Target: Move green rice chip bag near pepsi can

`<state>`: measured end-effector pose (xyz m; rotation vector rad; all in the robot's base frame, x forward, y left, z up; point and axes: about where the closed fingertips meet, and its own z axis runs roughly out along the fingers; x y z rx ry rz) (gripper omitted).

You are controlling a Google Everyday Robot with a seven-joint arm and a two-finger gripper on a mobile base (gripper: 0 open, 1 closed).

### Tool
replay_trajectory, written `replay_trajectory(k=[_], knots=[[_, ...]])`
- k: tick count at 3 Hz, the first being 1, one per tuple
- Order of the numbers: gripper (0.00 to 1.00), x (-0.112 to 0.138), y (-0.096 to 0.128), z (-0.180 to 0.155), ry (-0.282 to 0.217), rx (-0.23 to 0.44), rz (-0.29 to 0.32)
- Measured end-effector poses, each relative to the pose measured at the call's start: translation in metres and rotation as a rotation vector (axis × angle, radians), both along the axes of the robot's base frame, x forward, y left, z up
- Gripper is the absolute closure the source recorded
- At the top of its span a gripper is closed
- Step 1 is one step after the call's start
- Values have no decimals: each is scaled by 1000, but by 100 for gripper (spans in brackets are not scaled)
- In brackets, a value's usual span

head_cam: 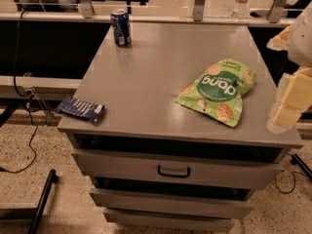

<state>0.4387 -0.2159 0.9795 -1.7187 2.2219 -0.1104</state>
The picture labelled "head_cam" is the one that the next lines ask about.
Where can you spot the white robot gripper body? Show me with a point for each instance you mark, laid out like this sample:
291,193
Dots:
302,39

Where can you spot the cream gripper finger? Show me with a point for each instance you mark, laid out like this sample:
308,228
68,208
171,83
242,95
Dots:
293,97
280,42

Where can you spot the green rice chip bag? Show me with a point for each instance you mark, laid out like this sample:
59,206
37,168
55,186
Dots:
218,91

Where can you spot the blue pepsi can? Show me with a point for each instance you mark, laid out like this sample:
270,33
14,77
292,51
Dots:
121,27

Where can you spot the clear plastic water bottle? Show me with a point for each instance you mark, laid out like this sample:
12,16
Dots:
239,8

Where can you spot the black metal leg right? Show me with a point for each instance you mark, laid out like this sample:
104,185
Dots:
296,160

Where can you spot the black metal leg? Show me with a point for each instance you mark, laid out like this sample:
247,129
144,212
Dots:
51,179
296,160

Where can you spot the grey drawer cabinet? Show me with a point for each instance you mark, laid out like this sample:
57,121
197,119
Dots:
138,86

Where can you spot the middle grey drawer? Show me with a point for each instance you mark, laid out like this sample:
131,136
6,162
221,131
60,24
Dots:
169,204

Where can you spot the grey drawer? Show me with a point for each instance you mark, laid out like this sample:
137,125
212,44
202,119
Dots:
169,204
208,172
169,220

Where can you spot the top grey drawer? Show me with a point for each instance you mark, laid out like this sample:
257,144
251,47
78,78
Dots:
208,172

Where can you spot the bottom grey drawer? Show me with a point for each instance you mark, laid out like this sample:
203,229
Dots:
169,220

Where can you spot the dark blue snack bar wrapper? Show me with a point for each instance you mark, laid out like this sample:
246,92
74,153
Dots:
80,109

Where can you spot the black metal leg left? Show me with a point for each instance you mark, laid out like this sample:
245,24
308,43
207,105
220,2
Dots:
51,179

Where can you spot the black drawer handle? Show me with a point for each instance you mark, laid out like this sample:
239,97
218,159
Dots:
184,173

